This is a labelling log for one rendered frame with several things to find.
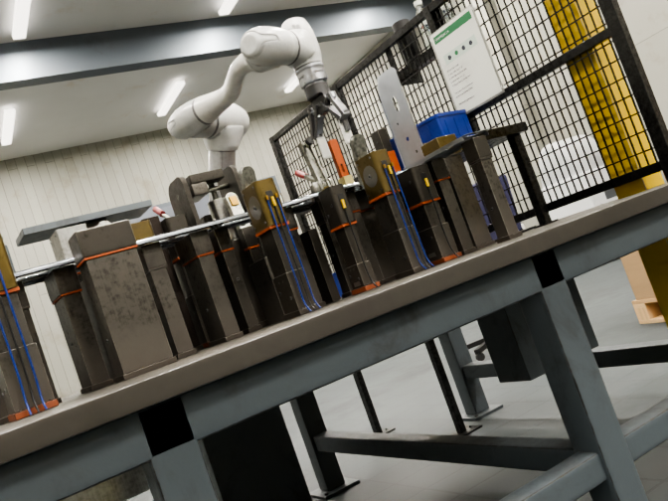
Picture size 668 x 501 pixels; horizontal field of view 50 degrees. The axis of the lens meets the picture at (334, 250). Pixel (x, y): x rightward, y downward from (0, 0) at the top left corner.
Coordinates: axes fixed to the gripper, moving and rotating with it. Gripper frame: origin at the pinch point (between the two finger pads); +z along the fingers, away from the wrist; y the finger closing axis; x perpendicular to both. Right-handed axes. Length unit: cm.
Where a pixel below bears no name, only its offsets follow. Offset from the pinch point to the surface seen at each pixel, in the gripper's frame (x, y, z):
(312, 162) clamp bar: -0.2, -15.2, -0.6
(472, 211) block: 27.4, 16.5, 32.0
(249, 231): -32.4, -10.5, 16.0
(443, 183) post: 15.0, 22.0, 22.1
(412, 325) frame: -46, 66, 52
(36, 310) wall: 79, -964, -83
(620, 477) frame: -11, 68, 97
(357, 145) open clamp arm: -6.7, 17.9, 4.9
